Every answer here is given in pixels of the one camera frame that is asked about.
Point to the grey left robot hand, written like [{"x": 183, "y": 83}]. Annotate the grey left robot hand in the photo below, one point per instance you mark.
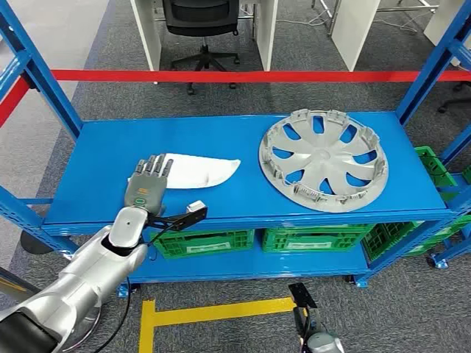
[{"x": 145, "y": 187}]

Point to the white curved plastic part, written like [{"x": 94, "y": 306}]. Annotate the white curved plastic part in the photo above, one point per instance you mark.
[{"x": 198, "y": 170}]

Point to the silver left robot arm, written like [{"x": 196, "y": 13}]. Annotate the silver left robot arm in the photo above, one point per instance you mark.
[{"x": 84, "y": 282}]

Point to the green folded plastic crate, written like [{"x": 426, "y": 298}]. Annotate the green folded plastic crate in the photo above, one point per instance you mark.
[
  {"x": 202, "y": 242},
  {"x": 312, "y": 239},
  {"x": 441, "y": 234}
]

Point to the yellow floor tape square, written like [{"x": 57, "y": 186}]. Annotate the yellow floor tape square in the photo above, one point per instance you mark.
[{"x": 184, "y": 314}]

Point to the long red barrier belt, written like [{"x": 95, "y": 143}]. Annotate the long red barrier belt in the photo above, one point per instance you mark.
[{"x": 239, "y": 76}]

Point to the black office chair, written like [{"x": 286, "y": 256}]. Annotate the black office chair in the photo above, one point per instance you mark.
[
  {"x": 456, "y": 100},
  {"x": 200, "y": 19}
]

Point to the short red barrier belt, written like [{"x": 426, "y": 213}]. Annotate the short red barrier belt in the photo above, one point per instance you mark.
[{"x": 10, "y": 102}]

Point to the silver wheel hubcap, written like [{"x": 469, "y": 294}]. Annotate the silver wheel hubcap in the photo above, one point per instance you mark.
[{"x": 324, "y": 161}]

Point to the green open plastic crate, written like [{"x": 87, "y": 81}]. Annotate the green open plastic crate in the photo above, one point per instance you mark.
[{"x": 426, "y": 161}]

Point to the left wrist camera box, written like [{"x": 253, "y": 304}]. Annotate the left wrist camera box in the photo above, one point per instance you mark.
[{"x": 195, "y": 207}]

